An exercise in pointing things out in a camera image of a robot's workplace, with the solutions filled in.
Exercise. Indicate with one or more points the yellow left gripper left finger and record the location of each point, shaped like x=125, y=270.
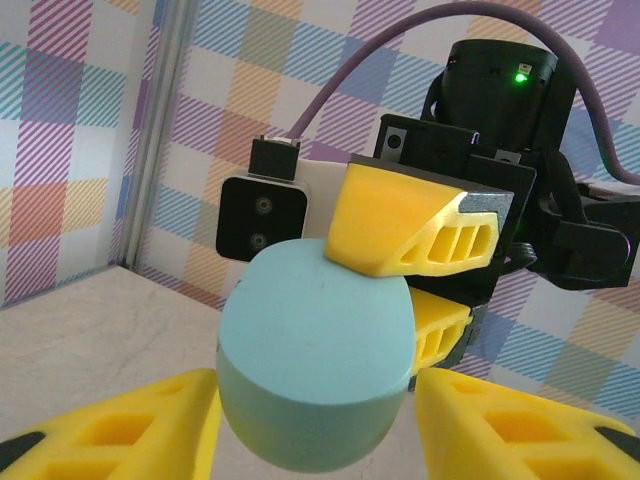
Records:
x=75, y=450

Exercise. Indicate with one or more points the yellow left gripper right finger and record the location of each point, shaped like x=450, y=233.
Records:
x=500, y=440

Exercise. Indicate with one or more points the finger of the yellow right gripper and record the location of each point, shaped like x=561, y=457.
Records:
x=380, y=220
x=440, y=320

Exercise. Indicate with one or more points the light blue earbud charging case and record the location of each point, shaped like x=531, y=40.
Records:
x=310, y=340

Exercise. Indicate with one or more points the white right camera mount bracket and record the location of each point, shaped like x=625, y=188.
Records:
x=320, y=195

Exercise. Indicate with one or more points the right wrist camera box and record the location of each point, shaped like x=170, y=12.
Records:
x=260, y=215

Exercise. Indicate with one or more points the aluminium frame corner post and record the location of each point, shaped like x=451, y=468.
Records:
x=149, y=175

